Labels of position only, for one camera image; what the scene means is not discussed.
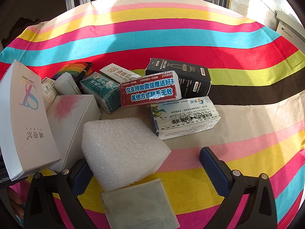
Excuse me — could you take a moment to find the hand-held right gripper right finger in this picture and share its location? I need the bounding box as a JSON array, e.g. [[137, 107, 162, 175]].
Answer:
[[200, 147, 278, 229]]

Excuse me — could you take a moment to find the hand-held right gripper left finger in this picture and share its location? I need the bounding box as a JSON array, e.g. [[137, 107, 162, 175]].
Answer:
[[24, 159, 98, 229]]

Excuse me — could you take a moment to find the black box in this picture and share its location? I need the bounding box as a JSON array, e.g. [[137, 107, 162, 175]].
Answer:
[[145, 58, 212, 99]]

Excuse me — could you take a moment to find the rainbow strap roll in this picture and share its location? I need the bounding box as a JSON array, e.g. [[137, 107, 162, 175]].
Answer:
[[51, 61, 93, 94]]

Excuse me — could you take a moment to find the white and gold box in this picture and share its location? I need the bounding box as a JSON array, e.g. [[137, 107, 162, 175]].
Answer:
[[99, 63, 141, 84]]

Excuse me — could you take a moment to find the person's left hand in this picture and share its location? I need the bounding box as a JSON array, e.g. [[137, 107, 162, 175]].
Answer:
[[7, 187, 25, 220]]

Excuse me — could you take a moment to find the white foam block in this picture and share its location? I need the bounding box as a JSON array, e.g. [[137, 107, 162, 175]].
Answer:
[[81, 117, 172, 192]]

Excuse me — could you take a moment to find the white medicine box blue print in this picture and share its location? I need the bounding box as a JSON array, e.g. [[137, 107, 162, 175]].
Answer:
[[150, 96, 221, 140]]

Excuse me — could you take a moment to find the white box with pink print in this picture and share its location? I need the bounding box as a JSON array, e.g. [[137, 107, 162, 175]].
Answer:
[[46, 95, 102, 173]]

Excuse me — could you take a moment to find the grey square flat box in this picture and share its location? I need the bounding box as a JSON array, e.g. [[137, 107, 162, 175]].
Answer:
[[100, 178, 180, 229]]

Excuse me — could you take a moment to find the tall white lettered box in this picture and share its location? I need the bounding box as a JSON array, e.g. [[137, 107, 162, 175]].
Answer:
[[0, 60, 62, 181]]

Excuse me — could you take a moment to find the small white packet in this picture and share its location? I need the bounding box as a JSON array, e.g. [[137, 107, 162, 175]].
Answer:
[[41, 77, 58, 111]]

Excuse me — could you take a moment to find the teal box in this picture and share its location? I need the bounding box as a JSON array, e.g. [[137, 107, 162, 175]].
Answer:
[[80, 72, 121, 114]]

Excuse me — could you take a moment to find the white wrapped roll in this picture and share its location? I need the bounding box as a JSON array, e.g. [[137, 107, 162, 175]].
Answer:
[[54, 72, 82, 96]]

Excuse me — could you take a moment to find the white package with red label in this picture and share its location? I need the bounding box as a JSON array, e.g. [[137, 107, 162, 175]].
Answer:
[[119, 70, 183, 107]]

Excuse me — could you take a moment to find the striped tablecloth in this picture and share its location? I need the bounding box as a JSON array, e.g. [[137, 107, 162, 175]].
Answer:
[[0, 0, 305, 229]]

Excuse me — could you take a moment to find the washing machine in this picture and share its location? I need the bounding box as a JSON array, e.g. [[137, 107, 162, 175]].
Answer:
[[275, 10, 305, 50]]

